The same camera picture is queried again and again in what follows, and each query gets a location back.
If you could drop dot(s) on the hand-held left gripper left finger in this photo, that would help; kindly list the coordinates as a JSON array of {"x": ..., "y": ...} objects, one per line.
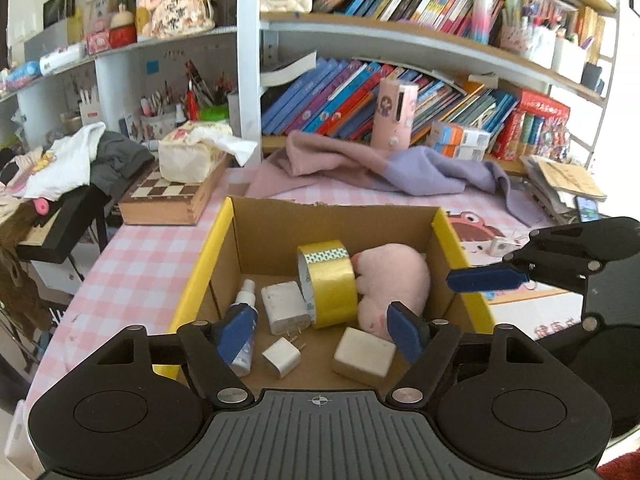
[{"x": 237, "y": 332}]

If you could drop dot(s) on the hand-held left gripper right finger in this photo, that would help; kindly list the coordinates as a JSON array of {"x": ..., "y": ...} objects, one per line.
[{"x": 402, "y": 332}]

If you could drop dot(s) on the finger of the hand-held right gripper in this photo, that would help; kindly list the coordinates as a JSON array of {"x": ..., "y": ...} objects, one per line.
[{"x": 485, "y": 278}]

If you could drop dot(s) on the white rectangular block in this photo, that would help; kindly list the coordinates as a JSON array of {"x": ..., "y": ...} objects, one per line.
[{"x": 362, "y": 352}]

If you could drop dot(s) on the small white charger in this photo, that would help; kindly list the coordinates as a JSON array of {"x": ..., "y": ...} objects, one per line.
[{"x": 281, "y": 357}]

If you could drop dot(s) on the large white charger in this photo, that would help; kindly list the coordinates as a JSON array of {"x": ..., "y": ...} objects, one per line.
[{"x": 285, "y": 305}]

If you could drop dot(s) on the yellow tape roll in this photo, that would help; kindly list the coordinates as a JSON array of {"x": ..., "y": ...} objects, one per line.
[{"x": 335, "y": 290}]

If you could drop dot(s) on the yellow cardboard box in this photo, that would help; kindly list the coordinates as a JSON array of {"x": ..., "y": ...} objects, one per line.
[{"x": 325, "y": 225}]

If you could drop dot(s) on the white cube charger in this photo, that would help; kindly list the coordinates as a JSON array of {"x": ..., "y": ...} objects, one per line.
[{"x": 498, "y": 246}]

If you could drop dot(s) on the white blue spray bottle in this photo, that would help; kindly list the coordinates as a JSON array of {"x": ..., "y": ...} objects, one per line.
[{"x": 246, "y": 296}]

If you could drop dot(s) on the cartoon printed mat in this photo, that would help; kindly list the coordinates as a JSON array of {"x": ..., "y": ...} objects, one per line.
[{"x": 470, "y": 240}]

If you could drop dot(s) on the pink plush toy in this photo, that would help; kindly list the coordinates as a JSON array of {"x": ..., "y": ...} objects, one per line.
[{"x": 395, "y": 275}]

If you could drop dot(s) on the pink checkered tablecloth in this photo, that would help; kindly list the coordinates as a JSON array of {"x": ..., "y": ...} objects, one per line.
[{"x": 140, "y": 270}]

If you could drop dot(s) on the pink and purple scarf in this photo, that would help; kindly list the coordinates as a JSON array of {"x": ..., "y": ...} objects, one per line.
[{"x": 425, "y": 175}]

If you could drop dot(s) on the smartphone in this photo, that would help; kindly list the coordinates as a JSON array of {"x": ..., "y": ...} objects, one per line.
[{"x": 587, "y": 208}]

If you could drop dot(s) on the stack of papers and notebooks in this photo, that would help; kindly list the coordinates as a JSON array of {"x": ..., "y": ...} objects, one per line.
[{"x": 565, "y": 180}]

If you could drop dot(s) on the orange white carton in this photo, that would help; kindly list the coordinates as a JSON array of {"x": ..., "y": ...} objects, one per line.
[
  {"x": 460, "y": 152},
  {"x": 460, "y": 133}
]

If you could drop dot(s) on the wooden chessboard box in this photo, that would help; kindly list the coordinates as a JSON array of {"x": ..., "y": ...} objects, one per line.
[{"x": 160, "y": 210}]

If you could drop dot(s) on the red boxed book set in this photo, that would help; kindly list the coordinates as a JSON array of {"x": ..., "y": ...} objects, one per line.
[{"x": 530, "y": 130}]

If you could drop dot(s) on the cream tissue pack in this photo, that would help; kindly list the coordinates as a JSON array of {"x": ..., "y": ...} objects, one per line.
[{"x": 182, "y": 162}]

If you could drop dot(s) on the pink cylinder tube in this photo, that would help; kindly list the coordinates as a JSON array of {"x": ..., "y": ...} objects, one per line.
[{"x": 392, "y": 115}]

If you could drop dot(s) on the black stool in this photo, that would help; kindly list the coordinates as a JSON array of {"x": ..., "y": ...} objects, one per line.
[{"x": 60, "y": 235}]

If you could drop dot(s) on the grey cloth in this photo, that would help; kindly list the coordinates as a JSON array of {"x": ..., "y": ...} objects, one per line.
[{"x": 120, "y": 160}]

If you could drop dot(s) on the green pen cup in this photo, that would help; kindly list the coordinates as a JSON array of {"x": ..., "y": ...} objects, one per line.
[{"x": 215, "y": 113}]

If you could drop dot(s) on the black holder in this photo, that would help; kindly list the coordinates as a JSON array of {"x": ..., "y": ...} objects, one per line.
[{"x": 594, "y": 78}]

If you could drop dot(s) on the white pen holder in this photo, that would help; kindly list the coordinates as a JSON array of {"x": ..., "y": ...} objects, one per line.
[
  {"x": 569, "y": 62},
  {"x": 530, "y": 45}
]

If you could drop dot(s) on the pink round knob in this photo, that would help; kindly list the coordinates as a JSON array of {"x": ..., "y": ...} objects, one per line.
[{"x": 41, "y": 206}]

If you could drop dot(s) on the white printed cloth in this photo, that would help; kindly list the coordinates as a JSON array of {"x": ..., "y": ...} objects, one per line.
[{"x": 65, "y": 165}]

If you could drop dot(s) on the white metal bookshelf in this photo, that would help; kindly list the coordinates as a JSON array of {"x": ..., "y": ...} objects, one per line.
[{"x": 247, "y": 85}]

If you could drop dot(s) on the pastel striped bottle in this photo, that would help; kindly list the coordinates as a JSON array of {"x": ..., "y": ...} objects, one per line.
[{"x": 481, "y": 15}]

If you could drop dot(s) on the red white figurine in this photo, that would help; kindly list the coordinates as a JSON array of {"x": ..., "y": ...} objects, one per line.
[{"x": 122, "y": 32}]

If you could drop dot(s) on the red tissue packet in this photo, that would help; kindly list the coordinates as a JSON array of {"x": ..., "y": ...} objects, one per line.
[{"x": 98, "y": 41}]

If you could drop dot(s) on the white snack packet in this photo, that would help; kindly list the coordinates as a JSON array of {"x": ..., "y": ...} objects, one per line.
[{"x": 62, "y": 58}]

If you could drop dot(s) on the blue white packet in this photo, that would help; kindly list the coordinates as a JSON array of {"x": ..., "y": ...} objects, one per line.
[{"x": 23, "y": 72}]

